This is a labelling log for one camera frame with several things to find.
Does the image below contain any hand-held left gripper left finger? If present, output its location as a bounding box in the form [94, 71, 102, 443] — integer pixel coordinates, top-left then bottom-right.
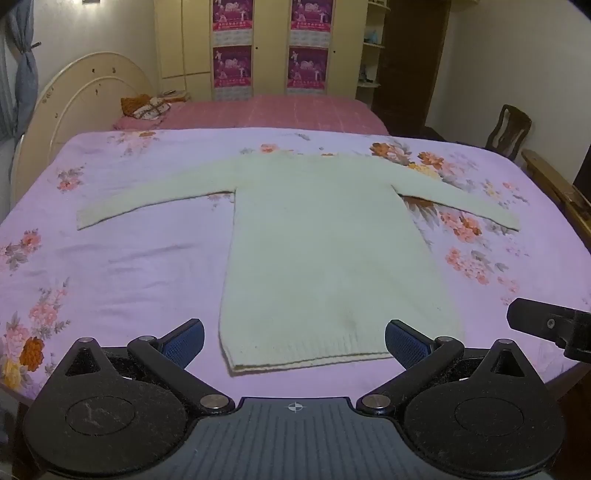
[42, 318, 236, 417]

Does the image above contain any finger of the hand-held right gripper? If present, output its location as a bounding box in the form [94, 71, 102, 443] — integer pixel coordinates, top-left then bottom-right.
[506, 298, 579, 343]

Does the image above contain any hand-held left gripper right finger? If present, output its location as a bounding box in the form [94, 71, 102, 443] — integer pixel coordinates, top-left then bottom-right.
[356, 318, 552, 417]

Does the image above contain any cream knit sweater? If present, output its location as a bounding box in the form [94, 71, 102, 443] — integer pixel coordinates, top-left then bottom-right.
[76, 151, 522, 376]

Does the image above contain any purple floral bedsheet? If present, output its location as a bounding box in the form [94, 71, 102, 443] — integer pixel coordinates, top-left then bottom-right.
[0, 126, 591, 403]

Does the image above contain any dark wooden chair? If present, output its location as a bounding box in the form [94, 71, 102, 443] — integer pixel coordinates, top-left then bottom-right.
[484, 104, 533, 161]

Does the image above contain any patterned cushion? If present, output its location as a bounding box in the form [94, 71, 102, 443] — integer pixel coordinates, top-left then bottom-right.
[133, 98, 172, 121]

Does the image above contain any orange knitted cloth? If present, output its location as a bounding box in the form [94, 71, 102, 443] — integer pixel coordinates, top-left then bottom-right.
[120, 93, 153, 117]

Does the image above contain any pink checked bedspread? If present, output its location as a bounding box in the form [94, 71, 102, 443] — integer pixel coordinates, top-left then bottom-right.
[113, 95, 391, 137]

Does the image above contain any cream arched headboard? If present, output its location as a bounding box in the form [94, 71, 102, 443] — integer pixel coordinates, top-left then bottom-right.
[11, 51, 158, 205]

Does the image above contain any dark wooden door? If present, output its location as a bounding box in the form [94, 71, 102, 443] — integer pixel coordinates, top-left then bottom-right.
[371, 0, 452, 136]

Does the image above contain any pink calendar poster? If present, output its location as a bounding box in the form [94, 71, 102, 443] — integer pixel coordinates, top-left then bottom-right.
[212, 45, 254, 101]
[287, 46, 330, 97]
[212, 0, 255, 46]
[290, 0, 334, 47]

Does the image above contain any cream corner shelf unit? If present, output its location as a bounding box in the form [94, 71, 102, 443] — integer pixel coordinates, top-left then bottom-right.
[355, 0, 391, 108]

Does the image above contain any cream wardrobe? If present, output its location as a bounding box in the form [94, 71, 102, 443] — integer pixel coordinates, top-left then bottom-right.
[154, 0, 371, 101]

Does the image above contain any blue-grey curtain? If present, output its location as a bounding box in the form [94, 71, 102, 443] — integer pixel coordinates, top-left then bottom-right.
[0, 0, 41, 140]

